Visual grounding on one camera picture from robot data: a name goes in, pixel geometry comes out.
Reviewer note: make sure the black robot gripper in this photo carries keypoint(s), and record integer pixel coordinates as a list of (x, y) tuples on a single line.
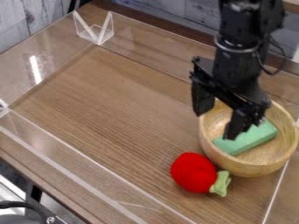
[(229, 79)]

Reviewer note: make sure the green rectangular block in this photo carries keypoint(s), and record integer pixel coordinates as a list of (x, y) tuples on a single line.
[(257, 135)]

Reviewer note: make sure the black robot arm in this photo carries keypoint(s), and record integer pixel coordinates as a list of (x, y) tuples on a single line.
[(248, 21)]

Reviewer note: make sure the light wooden bowl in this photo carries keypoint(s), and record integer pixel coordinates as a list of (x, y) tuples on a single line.
[(264, 158)]

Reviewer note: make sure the red plush tomato toy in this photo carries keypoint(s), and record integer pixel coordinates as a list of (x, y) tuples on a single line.
[(196, 175)]

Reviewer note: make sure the black table clamp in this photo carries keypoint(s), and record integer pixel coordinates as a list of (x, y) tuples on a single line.
[(37, 210)]

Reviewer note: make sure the clear acrylic corner bracket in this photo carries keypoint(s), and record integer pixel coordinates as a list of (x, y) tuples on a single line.
[(97, 34)]

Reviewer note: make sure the clear acrylic tray wall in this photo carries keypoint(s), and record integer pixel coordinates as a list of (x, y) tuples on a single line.
[(85, 186)]

